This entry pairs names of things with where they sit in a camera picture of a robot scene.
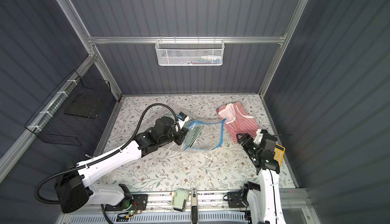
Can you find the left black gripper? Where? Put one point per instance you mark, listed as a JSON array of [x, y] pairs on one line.
[[180, 131]]

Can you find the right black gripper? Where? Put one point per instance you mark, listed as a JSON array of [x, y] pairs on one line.
[[249, 145]]

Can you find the green striped garment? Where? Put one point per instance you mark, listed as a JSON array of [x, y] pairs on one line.
[[192, 138]]

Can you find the clear vacuum bag blue zipper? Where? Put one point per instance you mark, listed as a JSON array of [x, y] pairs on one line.
[[211, 136]]

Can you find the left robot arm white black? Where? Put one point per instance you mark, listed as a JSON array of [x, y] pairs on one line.
[[77, 189]]

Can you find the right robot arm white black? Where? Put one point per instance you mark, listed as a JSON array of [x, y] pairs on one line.
[[263, 197]]

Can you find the yellow calculator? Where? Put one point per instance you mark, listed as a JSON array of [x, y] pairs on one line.
[[279, 152]]

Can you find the white glue bottle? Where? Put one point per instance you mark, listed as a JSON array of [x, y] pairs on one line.
[[212, 58]]

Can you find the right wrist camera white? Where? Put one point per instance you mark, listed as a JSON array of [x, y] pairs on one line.
[[258, 137]]

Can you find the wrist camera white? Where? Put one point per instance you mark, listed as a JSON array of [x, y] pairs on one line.
[[258, 137], [182, 119]]

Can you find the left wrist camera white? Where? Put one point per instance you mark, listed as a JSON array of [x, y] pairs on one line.
[[182, 119]]

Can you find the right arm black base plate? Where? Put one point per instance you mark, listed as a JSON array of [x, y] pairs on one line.
[[235, 199]]

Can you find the pale green box on rail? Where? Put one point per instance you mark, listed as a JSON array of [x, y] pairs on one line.
[[179, 199]]

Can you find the black handle on rail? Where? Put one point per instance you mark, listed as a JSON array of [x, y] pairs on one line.
[[194, 206]]

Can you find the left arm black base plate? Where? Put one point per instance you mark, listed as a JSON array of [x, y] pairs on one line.
[[137, 202]]

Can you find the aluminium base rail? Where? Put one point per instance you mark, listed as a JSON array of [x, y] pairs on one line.
[[212, 210]]

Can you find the white wire wall basket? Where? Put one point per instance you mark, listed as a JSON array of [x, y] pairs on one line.
[[188, 52]]

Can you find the black wire wall basket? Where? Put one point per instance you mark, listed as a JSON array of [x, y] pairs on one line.
[[67, 118]]

